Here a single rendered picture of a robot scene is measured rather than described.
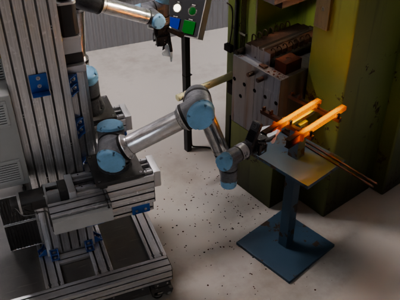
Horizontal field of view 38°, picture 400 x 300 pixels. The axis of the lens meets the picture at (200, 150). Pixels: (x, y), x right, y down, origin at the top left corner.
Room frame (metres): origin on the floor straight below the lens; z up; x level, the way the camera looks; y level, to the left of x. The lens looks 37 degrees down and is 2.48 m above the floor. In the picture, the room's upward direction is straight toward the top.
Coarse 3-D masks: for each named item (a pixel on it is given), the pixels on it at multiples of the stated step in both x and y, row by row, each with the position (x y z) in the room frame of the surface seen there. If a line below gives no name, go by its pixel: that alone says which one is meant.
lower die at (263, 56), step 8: (296, 24) 3.22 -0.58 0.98; (304, 24) 3.19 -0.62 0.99; (280, 32) 3.11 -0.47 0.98; (288, 32) 3.09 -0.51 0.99; (256, 40) 3.01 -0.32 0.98; (264, 40) 2.99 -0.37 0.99; (272, 40) 2.97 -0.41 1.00; (288, 40) 2.97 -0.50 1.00; (296, 40) 2.98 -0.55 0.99; (248, 48) 2.96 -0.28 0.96; (256, 48) 2.91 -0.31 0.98; (264, 48) 2.87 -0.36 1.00; (288, 48) 2.91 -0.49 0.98; (256, 56) 2.91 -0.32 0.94; (264, 56) 2.86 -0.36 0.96; (272, 56) 2.83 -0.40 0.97; (272, 64) 2.83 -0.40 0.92
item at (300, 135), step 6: (336, 108) 2.37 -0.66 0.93; (342, 108) 2.37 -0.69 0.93; (330, 114) 2.32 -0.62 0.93; (318, 120) 2.27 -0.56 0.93; (324, 120) 2.27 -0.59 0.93; (312, 126) 2.22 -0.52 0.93; (318, 126) 2.24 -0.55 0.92; (300, 132) 2.17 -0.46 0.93; (306, 132) 2.17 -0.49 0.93; (288, 138) 2.11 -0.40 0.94; (294, 138) 2.11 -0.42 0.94; (300, 138) 2.15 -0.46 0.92; (288, 144) 2.10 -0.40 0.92; (294, 144) 2.12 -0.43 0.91
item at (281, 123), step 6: (312, 102) 2.43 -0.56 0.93; (318, 102) 2.43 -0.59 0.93; (300, 108) 2.37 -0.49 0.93; (306, 108) 2.37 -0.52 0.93; (312, 108) 2.40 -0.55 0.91; (294, 114) 2.32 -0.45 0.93; (300, 114) 2.33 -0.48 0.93; (282, 120) 2.27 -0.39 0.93; (288, 120) 2.27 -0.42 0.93; (270, 126) 2.22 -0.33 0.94; (276, 126) 2.22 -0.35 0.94; (282, 126) 2.24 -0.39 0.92; (264, 132) 2.17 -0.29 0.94; (270, 132) 2.20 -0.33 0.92
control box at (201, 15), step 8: (176, 0) 3.24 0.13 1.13; (184, 0) 3.23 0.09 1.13; (192, 0) 3.21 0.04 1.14; (200, 0) 3.19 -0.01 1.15; (208, 0) 3.20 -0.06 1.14; (184, 8) 3.20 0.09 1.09; (200, 8) 3.16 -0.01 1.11; (208, 8) 3.20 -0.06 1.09; (176, 16) 3.19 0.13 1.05; (184, 16) 3.18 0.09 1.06; (192, 16) 3.16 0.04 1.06; (200, 16) 3.14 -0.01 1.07; (200, 24) 3.11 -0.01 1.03; (200, 32) 3.10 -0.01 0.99
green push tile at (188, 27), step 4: (184, 20) 3.16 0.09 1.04; (184, 24) 3.14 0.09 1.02; (188, 24) 3.13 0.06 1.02; (192, 24) 3.12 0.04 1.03; (184, 28) 3.13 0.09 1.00; (188, 28) 3.12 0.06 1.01; (192, 28) 3.11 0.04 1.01; (184, 32) 3.12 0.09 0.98; (188, 32) 3.11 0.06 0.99; (192, 32) 3.10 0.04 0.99
